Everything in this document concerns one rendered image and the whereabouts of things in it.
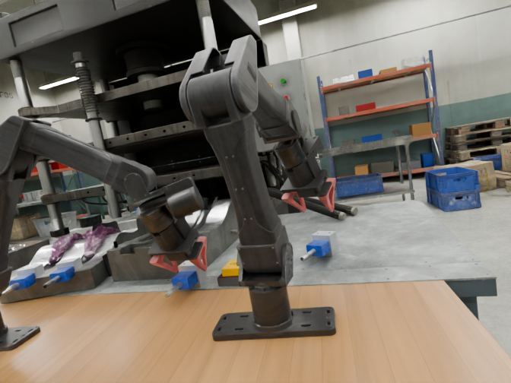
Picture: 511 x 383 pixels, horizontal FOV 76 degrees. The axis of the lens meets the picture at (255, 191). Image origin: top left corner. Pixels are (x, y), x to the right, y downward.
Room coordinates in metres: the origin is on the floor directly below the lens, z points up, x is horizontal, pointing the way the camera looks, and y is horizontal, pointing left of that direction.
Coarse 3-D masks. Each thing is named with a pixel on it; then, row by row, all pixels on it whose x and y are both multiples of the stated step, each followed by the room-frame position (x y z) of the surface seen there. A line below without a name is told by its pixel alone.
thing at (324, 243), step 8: (320, 232) 0.82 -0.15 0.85; (328, 232) 0.80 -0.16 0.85; (320, 240) 0.79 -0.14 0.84; (328, 240) 0.77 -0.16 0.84; (336, 240) 0.80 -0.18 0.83; (312, 248) 0.76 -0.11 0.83; (320, 248) 0.75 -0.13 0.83; (328, 248) 0.77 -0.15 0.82; (336, 248) 0.79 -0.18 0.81; (304, 256) 0.72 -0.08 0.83; (320, 256) 0.75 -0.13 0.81
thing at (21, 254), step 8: (40, 240) 1.37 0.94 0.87; (48, 240) 1.37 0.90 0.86; (16, 248) 1.27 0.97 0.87; (24, 248) 1.27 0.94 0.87; (32, 248) 1.30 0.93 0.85; (8, 256) 1.21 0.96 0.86; (16, 256) 1.23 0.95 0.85; (24, 256) 1.26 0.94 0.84; (32, 256) 1.29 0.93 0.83; (8, 264) 1.20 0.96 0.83; (16, 264) 1.22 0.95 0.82; (24, 264) 1.25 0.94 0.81
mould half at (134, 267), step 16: (224, 208) 1.06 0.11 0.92; (192, 224) 1.04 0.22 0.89; (208, 224) 1.01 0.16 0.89; (224, 224) 1.01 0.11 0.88; (208, 240) 0.89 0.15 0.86; (224, 240) 0.99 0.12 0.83; (112, 256) 0.87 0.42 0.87; (128, 256) 0.85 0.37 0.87; (144, 256) 0.84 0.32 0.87; (208, 256) 0.87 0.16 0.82; (112, 272) 0.87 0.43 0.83; (128, 272) 0.86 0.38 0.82; (144, 272) 0.84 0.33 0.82; (160, 272) 0.83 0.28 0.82
